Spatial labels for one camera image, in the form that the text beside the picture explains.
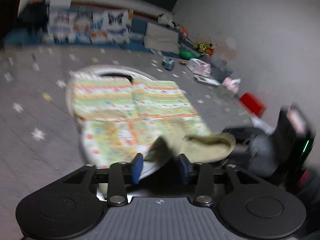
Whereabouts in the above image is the colourful patterned baby garment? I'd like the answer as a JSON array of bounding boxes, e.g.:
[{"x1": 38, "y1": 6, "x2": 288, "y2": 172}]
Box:
[{"x1": 71, "y1": 72, "x2": 235, "y2": 173}]

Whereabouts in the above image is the green bowl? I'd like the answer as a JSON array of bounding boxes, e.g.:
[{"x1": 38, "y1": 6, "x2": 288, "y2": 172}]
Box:
[{"x1": 179, "y1": 49, "x2": 201, "y2": 60}]

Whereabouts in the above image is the white pink plastic bag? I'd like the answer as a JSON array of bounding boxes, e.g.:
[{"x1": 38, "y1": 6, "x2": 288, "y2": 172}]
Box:
[{"x1": 186, "y1": 59, "x2": 212, "y2": 77}]

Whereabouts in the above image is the blue sofa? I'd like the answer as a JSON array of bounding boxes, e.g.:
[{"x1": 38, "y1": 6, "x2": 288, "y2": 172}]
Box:
[{"x1": 3, "y1": 17, "x2": 181, "y2": 55}]

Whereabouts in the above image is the black white plush toy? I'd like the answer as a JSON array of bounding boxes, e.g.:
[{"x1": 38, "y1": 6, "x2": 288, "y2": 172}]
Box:
[{"x1": 157, "y1": 14, "x2": 175, "y2": 28}]

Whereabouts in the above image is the red plastic stool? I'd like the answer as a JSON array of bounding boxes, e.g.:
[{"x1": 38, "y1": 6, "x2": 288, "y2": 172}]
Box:
[{"x1": 239, "y1": 93, "x2": 266, "y2": 117}]

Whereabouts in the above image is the butterfly pattern pillow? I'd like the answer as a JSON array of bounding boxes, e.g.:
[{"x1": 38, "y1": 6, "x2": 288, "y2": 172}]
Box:
[{"x1": 42, "y1": 9, "x2": 133, "y2": 44}]

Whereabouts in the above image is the white remote control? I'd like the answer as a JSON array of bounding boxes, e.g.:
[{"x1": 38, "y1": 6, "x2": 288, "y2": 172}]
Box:
[{"x1": 194, "y1": 75, "x2": 221, "y2": 87}]

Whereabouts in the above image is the round induction cooker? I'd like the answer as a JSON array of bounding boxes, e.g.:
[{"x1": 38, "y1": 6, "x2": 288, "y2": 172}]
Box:
[{"x1": 65, "y1": 64, "x2": 157, "y2": 116}]

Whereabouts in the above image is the small orange toy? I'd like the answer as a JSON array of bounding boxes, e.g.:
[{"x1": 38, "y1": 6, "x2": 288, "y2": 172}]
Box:
[{"x1": 179, "y1": 60, "x2": 187, "y2": 65}]

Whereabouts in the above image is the pink tissue pack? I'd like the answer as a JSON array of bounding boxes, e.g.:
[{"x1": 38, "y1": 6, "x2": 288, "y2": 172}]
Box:
[{"x1": 222, "y1": 77, "x2": 241, "y2": 94}]

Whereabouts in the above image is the grey cushion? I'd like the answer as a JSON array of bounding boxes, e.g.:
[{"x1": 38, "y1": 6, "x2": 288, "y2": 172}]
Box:
[{"x1": 143, "y1": 23, "x2": 180, "y2": 54}]

